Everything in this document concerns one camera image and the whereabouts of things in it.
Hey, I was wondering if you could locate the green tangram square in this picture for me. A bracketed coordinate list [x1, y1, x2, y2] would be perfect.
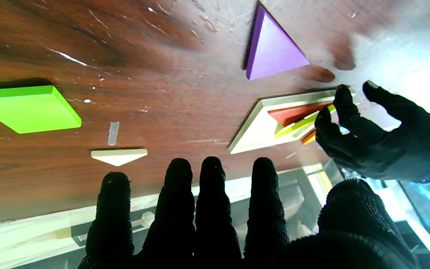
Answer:
[0, 85, 82, 134]

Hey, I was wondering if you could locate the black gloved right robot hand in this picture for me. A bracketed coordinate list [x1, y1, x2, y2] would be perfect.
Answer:
[77, 157, 421, 269]

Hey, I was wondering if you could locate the purple tangram triangle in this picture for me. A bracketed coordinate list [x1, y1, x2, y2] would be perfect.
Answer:
[246, 6, 310, 81]

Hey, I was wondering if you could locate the large red tangram triangle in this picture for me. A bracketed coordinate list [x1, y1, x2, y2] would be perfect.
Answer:
[268, 102, 334, 127]

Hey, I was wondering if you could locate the orange tangram parallelogram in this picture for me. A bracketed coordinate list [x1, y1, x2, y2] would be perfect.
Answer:
[301, 129, 317, 145]

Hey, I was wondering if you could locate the small glass ball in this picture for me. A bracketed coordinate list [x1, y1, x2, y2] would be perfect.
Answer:
[140, 212, 156, 228]

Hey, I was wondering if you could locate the small natural wood triangle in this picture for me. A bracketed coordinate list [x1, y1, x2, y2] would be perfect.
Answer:
[91, 149, 148, 167]

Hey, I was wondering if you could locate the square wooden puzzle tray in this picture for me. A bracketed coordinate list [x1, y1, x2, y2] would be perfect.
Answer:
[228, 88, 355, 154]

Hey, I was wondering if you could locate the clear tape strip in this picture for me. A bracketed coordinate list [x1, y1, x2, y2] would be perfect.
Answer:
[107, 121, 120, 146]

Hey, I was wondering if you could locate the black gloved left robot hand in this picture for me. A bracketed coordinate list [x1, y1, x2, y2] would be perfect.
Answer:
[314, 80, 430, 183]

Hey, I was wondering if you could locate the large yellow tangram triangle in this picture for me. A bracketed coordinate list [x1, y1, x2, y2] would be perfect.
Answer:
[274, 105, 337, 139]

